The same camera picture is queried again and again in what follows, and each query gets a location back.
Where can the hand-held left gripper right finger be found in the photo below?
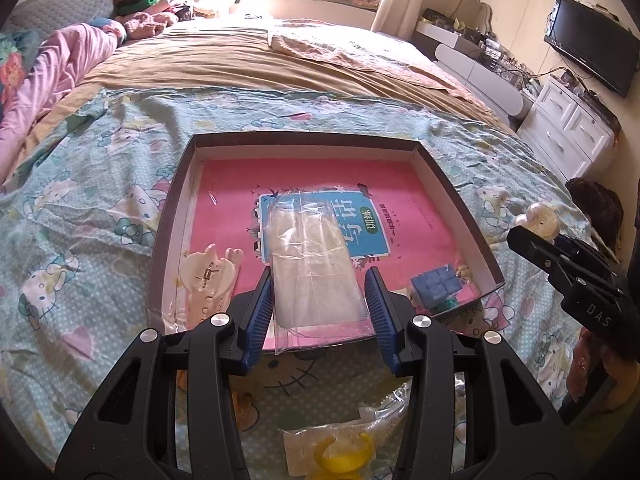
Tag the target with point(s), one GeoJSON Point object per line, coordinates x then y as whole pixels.
{"type": "Point", "coordinates": [376, 310]}

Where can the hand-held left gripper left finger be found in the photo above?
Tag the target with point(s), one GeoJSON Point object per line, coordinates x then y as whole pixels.
{"type": "Point", "coordinates": [257, 312]}

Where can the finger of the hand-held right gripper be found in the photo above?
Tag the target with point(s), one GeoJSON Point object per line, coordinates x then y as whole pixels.
{"type": "Point", "coordinates": [587, 255]}
{"type": "Point", "coordinates": [532, 247]}

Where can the clear bag with white card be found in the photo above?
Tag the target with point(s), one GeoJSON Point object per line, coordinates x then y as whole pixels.
{"type": "Point", "coordinates": [315, 270]}

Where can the grey cardboard box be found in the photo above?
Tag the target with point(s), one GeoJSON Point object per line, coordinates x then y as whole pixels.
{"type": "Point", "coordinates": [172, 220]}

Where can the person's right forearm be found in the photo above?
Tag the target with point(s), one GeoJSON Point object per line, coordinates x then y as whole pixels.
{"type": "Point", "coordinates": [615, 422]}

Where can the person's right hand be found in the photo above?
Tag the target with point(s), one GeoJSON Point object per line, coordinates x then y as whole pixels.
{"type": "Point", "coordinates": [582, 365]}

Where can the dark brown fluffy object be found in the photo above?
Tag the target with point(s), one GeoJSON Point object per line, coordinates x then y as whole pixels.
{"type": "Point", "coordinates": [595, 210]}

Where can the small blue plastic box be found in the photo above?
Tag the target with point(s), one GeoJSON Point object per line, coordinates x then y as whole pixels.
{"type": "Point", "coordinates": [435, 284]}

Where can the small silver hairpin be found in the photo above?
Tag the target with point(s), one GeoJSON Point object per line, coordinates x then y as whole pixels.
{"type": "Point", "coordinates": [213, 198]}

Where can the white drawer cabinet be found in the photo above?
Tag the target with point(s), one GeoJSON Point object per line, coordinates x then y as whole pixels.
{"type": "Point", "coordinates": [565, 125]}

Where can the bagged yellow hair claw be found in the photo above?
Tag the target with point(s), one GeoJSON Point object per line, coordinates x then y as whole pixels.
{"type": "Point", "coordinates": [342, 452]}

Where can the white vanity desk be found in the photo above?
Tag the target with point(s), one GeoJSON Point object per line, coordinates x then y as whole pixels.
{"type": "Point", "coordinates": [480, 72]}

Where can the cartoon cat printed blanket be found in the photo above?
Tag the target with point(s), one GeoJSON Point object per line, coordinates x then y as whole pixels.
{"type": "Point", "coordinates": [100, 210]}

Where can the clear cosmetics organizer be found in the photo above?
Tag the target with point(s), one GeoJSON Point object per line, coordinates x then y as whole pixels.
{"type": "Point", "coordinates": [502, 57]}

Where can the black flat television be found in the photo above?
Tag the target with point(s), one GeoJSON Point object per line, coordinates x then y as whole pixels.
{"type": "Point", "coordinates": [587, 45]}

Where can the vanity mirror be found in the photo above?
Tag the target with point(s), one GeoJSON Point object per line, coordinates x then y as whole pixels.
{"type": "Point", "coordinates": [475, 10]}

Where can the tan blanket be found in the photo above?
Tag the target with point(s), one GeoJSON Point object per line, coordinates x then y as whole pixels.
{"type": "Point", "coordinates": [225, 65]}

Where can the cream quilted cloth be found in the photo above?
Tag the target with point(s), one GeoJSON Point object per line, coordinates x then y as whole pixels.
{"type": "Point", "coordinates": [350, 52]}

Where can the pile of clothes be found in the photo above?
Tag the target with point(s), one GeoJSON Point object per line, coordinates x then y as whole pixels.
{"type": "Point", "coordinates": [150, 7]}

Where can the floral pillow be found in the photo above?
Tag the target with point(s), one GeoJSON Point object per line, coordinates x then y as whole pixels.
{"type": "Point", "coordinates": [17, 65]}

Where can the grey quilted pillow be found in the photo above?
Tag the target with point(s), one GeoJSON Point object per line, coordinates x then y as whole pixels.
{"type": "Point", "coordinates": [60, 5]}

